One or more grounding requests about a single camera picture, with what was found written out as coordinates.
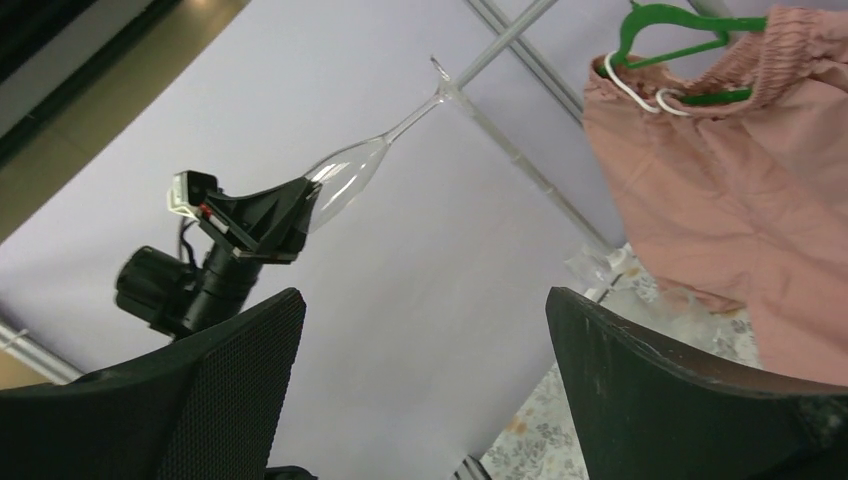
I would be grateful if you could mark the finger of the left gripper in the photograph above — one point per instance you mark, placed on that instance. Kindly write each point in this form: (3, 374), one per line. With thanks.
(303, 187)

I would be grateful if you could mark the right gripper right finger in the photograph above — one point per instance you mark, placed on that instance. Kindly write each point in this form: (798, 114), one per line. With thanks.
(646, 406)

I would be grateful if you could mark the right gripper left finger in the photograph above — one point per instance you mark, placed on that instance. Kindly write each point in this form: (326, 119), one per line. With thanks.
(204, 407)

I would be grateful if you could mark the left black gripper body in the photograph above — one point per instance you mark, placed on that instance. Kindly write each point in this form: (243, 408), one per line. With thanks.
(255, 228)

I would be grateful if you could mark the clear wine glass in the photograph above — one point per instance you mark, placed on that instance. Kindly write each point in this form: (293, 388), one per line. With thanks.
(595, 269)
(343, 174)

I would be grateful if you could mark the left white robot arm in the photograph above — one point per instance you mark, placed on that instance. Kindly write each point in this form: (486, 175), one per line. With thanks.
(183, 295)

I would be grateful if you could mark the floral tablecloth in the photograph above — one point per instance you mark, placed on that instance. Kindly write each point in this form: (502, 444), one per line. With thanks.
(543, 444)

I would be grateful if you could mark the pink shorts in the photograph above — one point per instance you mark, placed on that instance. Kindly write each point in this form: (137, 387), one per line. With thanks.
(733, 185)

